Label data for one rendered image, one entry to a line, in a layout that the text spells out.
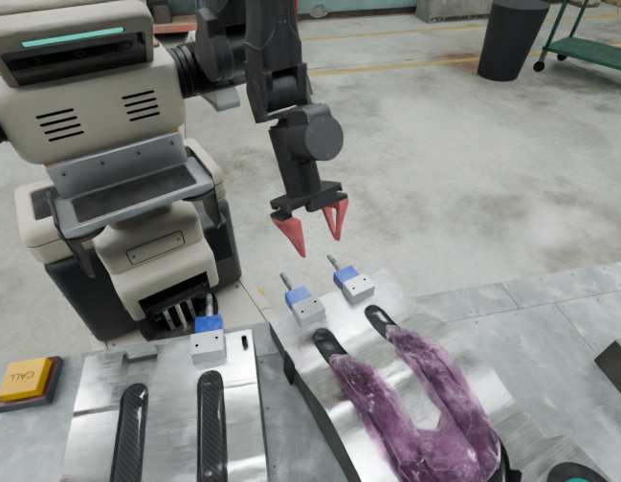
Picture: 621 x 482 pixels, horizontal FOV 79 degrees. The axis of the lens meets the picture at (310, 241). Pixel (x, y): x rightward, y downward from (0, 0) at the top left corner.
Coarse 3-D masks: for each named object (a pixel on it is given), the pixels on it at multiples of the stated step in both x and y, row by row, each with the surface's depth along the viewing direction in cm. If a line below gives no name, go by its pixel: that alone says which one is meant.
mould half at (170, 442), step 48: (240, 336) 62; (96, 384) 56; (144, 384) 56; (192, 384) 56; (240, 384) 56; (96, 432) 51; (192, 432) 51; (240, 432) 51; (96, 480) 47; (144, 480) 48; (192, 480) 47; (240, 480) 47
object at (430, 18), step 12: (420, 0) 512; (432, 0) 485; (444, 0) 487; (456, 0) 490; (468, 0) 494; (480, 0) 498; (492, 0) 502; (420, 12) 517; (432, 12) 494; (444, 12) 497; (456, 12) 501; (468, 12) 505; (480, 12) 509
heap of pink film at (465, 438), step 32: (416, 352) 57; (352, 384) 54; (384, 384) 53; (448, 384) 54; (384, 416) 50; (448, 416) 53; (480, 416) 53; (384, 448) 49; (416, 448) 49; (448, 448) 49; (480, 448) 49; (416, 480) 47; (448, 480) 46; (480, 480) 47
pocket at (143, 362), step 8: (144, 352) 61; (152, 352) 61; (128, 360) 61; (136, 360) 61; (144, 360) 61; (152, 360) 61; (128, 368) 60; (136, 368) 60; (144, 368) 60; (152, 368) 60; (120, 376) 57
